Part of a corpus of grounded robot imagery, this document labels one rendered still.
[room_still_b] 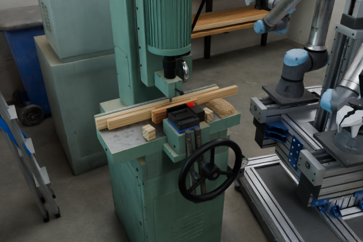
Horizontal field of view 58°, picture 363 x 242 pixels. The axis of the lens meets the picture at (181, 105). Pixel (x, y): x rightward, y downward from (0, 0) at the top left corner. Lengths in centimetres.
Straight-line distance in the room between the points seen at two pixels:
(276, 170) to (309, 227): 46
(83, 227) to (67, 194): 33
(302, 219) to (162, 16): 136
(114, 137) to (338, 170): 93
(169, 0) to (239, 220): 148
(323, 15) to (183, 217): 121
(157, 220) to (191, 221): 21
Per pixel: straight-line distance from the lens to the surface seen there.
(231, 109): 147
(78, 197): 242
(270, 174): 225
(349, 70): 123
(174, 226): 169
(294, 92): 184
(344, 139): 151
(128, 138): 132
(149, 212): 154
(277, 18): 187
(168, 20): 122
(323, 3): 182
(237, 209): 228
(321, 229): 202
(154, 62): 144
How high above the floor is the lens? 167
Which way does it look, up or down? 30 degrees down
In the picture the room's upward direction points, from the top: straight up
